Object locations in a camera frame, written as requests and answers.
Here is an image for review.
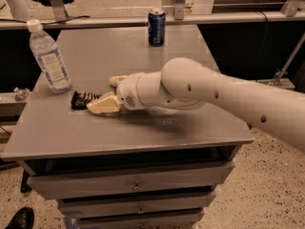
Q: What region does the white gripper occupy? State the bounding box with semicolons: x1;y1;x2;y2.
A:
87;73;149;115

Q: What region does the black rxbar chocolate wrapper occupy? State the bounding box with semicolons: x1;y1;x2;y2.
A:
71;92;102;110

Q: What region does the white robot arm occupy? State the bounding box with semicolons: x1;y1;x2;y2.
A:
87;57;305;151

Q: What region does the clear plastic water bottle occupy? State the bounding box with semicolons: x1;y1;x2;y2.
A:
27;19;71;94

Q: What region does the grey drawer cabinet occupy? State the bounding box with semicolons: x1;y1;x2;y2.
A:
0;25;254;229

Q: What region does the blue soda can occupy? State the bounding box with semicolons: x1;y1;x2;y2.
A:
148;8;166;47

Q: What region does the crumpled clear plastic wrapper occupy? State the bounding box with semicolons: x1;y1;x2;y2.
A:
13;88;31;101

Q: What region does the top grey drawer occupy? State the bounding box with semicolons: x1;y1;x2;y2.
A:
28;161;234;199

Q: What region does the grey drawer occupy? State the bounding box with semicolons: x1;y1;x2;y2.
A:
78;209;204;229
28;161;234;199
59;190;215;219

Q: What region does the middle grey drawer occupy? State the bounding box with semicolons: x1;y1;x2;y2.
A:
59;190;215;219

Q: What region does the white pipe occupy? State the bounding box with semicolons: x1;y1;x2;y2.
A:
5;0;32;21

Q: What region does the bottom grey drawer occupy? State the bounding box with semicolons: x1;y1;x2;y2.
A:
78;209;204;229

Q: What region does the black leather shoe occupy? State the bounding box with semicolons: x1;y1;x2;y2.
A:
5;207;34;229

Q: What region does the black cable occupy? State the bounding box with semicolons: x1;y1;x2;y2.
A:
0;14;92;25

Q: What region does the grey metal rail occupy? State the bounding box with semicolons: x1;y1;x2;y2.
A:
0;10;305;31

